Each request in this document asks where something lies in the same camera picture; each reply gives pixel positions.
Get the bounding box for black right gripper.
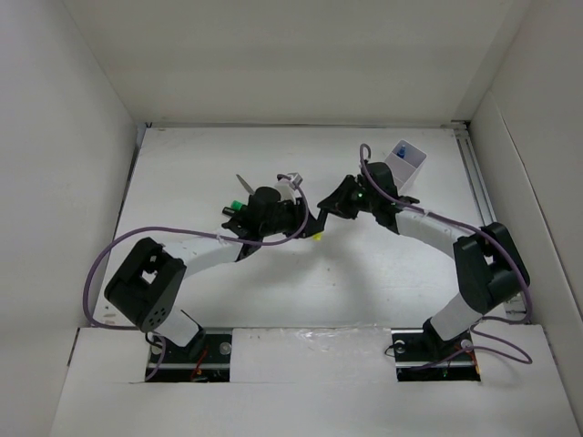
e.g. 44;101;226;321
318;174;378;220

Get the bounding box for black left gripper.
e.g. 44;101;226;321
260;197;322;239

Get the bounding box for black handled scissors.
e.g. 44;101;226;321
236;174;255;195

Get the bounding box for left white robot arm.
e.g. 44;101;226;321
105;187;327;361

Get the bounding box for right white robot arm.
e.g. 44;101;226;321
318;161;530;359

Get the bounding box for green cap black highlighter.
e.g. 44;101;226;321
222;200;245;217

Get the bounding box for white divided container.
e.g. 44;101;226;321
384;139;427;195

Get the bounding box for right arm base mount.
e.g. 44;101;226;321
384;328;481;382

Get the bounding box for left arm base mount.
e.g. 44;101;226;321
145;329;233;383

